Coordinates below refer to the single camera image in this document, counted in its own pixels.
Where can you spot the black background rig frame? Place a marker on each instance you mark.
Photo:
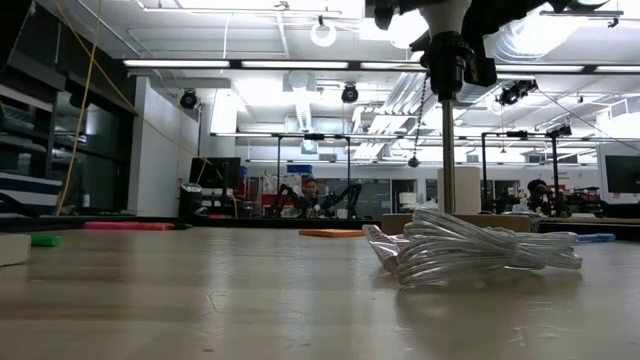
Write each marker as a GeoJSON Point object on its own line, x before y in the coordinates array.
{"type": "Point", "coordinates": [483, 170]}
{"type": "Point", "coordinates": [348, 165]}

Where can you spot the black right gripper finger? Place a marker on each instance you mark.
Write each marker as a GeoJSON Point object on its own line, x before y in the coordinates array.
{"type": "Point", "coordinates": [387, 12]}

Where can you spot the blue pen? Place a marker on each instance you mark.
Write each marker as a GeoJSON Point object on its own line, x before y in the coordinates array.
{"type": "Point", "coordinates": [597, 238]}

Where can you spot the black ceiling spotlight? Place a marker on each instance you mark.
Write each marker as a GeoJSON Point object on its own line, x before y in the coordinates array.
{"type": "Point", "coordinates": [188, 99]}
{"type": "Point", "coordinates": [349, 93]}

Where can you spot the black background robot arm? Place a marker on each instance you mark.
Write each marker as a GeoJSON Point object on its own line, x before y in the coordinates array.
{"type": "Point", "coordinates": [347, 195]}

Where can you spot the white framed monitor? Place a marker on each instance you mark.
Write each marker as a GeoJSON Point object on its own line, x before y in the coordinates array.
{"type": "Point", "coordinates": [622, 172]}

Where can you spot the white round lightbulb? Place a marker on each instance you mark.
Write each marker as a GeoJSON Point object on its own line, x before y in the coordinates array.
{"type": "Point", "coordinates": [445, 15]}

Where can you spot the white round ceiling light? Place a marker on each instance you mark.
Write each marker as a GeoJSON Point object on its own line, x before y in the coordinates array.
{"type": "Point", "coordinates": [323, 34]}

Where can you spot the orange sticky note pad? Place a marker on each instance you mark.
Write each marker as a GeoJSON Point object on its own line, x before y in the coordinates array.
{"type": "Point", "coordinates": [330, 233]}

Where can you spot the black aluminium table frame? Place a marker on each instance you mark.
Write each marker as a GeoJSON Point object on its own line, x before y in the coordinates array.
{"type": "Point", "coordinates": [40, 223]}

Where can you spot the person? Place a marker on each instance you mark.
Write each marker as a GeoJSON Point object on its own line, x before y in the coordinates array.
{"type": "Point", "coordinates": [311, 192]}
{"type": "Point", "coordinates": [537, 189]}

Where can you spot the black computer monitor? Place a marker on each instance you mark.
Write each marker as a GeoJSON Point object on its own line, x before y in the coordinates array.
{"type": "Point", "coordinates": [215, 172]}

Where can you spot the dark shelving unit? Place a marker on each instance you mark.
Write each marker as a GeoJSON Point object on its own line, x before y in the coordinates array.
{"type": "Point", "coordinates": [100, 150]}

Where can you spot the black paperback book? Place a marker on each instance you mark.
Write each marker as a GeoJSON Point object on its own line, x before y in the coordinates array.
{"type": "Point", "coordinates": [14, 250]}

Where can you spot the white and navy striped box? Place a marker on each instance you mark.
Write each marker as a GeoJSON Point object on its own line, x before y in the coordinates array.
{"type": "Point", "coordinates": [30, 192]}

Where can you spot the green marker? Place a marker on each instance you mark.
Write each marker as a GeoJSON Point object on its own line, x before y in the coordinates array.
{"type": "Point", "coordinates": [46, 241]}

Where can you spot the white paper towel roll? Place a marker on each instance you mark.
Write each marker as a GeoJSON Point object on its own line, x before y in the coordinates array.
{"type": "Point", "coordinates": [467, 190]}

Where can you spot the pink highlighter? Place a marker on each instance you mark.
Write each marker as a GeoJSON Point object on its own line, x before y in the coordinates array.
{"type": "Point", "coordinates": [130, 226]}

